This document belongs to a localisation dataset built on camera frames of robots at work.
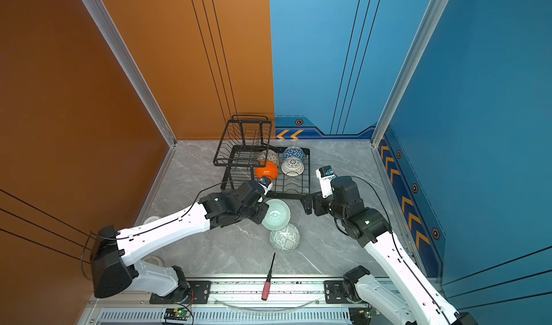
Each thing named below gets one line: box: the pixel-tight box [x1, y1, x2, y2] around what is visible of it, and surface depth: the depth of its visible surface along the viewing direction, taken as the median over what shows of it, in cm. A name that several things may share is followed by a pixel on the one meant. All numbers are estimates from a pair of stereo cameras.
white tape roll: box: [143, 215, 161, 226], surface depth 85 cm
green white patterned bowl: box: [268, 222, 301, 254], surface depth 85 cm
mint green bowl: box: [261, 199, 292, 231], surface depth 80 cm
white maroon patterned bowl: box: [281, 158, 305, 177], surface depth 107 cm
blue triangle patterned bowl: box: [282, 145, 307, 163], surface depth 111 cm
